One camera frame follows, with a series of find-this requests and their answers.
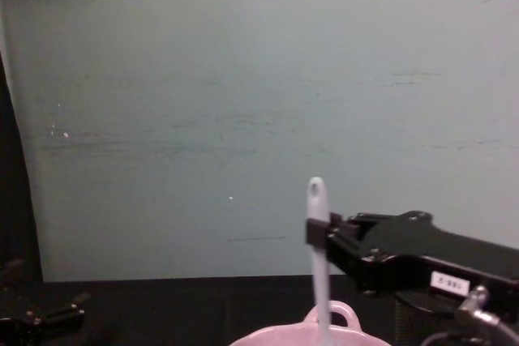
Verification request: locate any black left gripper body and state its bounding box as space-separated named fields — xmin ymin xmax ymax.
xmin=0 ymin=305 xmax=86 ymax=346

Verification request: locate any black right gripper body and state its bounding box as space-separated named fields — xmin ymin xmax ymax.
xmin=355 ymin=210 xmax=519 ymax=297

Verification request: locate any white plastic spoon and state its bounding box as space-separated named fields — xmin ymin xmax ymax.
xmin=307 ymin=177 xmax=336 ymax=346

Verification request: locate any black mesh basket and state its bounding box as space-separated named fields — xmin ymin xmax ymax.
xmin=393 ymin=289 xmax=461 ymax=319

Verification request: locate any black table cloth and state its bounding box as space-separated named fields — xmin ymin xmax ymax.
xmin=0 ymin=275 xmax=519 ymax=346

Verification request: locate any black hanging cloth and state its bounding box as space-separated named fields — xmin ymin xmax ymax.
xmin=0 ymin=50 xmax=44 ymax=283

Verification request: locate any silver cable plug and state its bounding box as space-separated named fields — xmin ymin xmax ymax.
xmin=453 ymin=284 xmax=503 ymax=327

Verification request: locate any pink pot with loop handle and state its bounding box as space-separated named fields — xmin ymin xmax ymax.
xmin=229 ymin=300 xmax=392 ymax=346

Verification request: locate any thin dark cable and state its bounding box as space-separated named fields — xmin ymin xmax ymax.
xmin=421 ymin=320 xmax=519 ymax=346

